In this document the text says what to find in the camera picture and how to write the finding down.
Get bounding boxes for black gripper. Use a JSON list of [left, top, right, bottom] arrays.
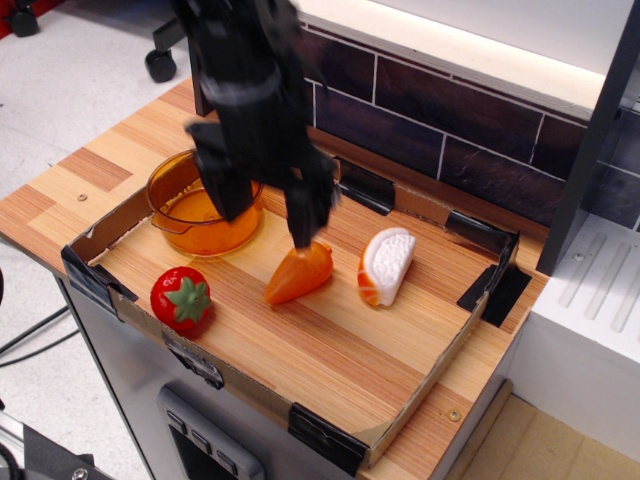
[[185, 74, 344, 251]]

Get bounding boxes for orange toy carrot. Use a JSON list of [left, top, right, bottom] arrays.
[[264, 241, 334, 305]]

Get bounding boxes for orange transparent plastic pot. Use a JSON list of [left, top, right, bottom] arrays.
[[146, 150, 263, 256]]

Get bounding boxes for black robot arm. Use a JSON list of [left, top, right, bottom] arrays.
[[172, 1, 337, 250]]

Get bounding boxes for cardboard fence with black tape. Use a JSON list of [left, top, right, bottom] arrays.
[[60, 109, 533, 478]]

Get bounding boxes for white orange toy sushi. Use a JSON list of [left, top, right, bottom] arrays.
[[357, 227, 416, 307]]

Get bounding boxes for red toy strawberry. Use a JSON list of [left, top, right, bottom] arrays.
[[150, 266, 212, 331]]

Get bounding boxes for black office chair wheel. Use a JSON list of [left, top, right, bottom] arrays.
[[144, 18, 184, 83]]

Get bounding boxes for grey control panel with buttons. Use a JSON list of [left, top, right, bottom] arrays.
[[157, 386, 267, 480]]

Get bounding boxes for black equipment at lower left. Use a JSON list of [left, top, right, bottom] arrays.
[[1, 403, 111, 480]]

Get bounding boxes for white toy sink drainboard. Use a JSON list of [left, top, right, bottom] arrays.
[[509, 215, 639, 458]]

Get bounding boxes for black floor cable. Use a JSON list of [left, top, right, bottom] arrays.
[[0, 304, 81, 370]]

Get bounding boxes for dark grey shelf post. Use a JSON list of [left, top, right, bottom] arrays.
[[537, 0, 639, 276]]

